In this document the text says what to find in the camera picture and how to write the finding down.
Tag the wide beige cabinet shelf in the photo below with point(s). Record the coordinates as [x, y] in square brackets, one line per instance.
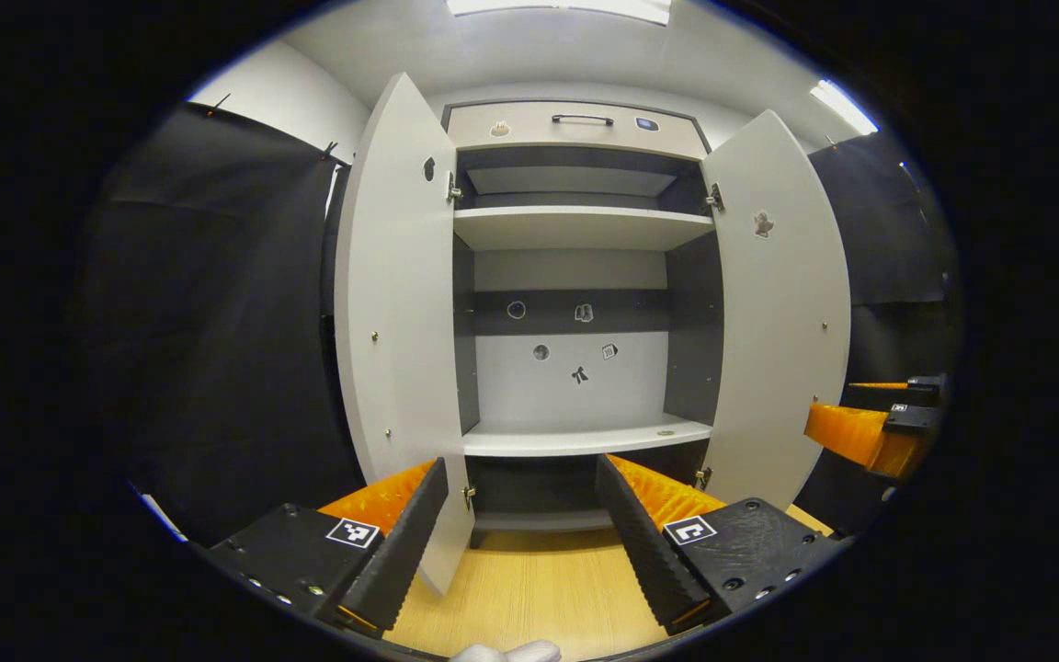
[575, 225]

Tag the narrow ceiling light panel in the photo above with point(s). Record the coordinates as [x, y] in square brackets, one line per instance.
[842, 106]

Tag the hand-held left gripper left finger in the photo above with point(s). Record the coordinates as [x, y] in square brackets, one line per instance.
[401, 561]

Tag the black backdrop cloth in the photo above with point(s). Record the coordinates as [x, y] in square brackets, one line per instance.
[217, 322]

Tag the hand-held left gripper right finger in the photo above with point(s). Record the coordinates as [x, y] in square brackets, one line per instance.
[640, 552]

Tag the metal door hinge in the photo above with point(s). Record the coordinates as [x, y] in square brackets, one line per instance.
[468, 496]
[703, 478]
[453, 188]
[715, 197]

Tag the beige double-door shoe cabinet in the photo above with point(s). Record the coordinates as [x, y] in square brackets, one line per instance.
[511, 395]

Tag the beige cabinet door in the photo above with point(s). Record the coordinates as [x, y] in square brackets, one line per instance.
[401, 322]
[778, 349]

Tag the large ceiling light panel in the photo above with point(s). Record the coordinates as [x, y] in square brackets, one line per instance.
[557, 7]

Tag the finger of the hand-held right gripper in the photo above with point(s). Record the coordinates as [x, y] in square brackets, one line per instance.
[847, 432]
[897, 396]

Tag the white cabinet shelf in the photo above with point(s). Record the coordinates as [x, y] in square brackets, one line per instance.
[575, 439]

